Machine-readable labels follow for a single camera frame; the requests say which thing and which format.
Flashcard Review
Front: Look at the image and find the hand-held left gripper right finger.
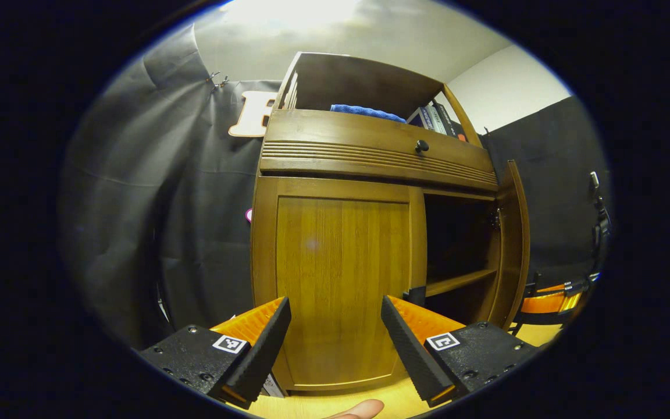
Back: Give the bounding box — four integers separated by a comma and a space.
380, 295, 539, 408

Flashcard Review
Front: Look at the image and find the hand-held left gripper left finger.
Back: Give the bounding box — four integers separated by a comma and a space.
139, 297, 292, 410

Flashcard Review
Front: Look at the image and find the wooden cabinet door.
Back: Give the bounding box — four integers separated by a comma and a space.
489, 160, 530, 331
252, 176, 427, 392

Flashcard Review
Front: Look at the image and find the wooden double-door shoe cabinet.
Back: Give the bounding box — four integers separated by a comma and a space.
250, 51, 501, 396

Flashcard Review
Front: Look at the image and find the blue white book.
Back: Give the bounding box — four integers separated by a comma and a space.
262, 372, 287, 399

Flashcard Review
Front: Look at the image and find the wooden inner shelf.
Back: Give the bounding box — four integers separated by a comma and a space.
425, 268, 497, 297

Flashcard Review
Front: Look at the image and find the black book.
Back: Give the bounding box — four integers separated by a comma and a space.
437, 103, 468, 142

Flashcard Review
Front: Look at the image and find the light grey book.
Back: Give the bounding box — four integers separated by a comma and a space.
425, 105, 447, 134

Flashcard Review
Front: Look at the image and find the dark blue book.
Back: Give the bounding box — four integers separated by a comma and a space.
408, 106, 432, 130

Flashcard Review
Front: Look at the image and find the wooden drawer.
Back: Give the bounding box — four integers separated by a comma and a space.
261, 109, 498, 188

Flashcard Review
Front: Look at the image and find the blue towel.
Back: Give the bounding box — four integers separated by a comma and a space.
330, 104, 407, 123

